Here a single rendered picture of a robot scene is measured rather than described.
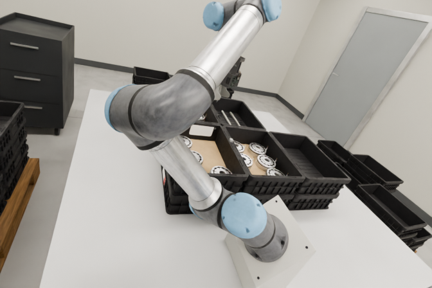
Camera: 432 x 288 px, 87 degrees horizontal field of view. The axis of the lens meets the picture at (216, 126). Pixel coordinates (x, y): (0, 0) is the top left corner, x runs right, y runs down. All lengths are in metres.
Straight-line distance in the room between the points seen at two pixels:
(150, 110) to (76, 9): 3.80
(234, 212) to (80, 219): 0.56
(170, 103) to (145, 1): 3.74
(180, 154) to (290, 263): 0.49
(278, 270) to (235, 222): 0.24
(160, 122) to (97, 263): 0.58
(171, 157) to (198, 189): 0.14
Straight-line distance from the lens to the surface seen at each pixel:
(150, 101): 0.43
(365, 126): 4.13
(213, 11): 0.72
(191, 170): 0.63
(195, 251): 0.95
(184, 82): 0.43
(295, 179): 1.10
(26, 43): 2.22
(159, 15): 4.17
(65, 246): 0.94
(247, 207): 0.68
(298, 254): 0.85
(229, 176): 0.91
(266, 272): 0.86
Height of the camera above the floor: 1.48
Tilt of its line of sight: 27 degrees down
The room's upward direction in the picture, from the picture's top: 19 degrees clockwise
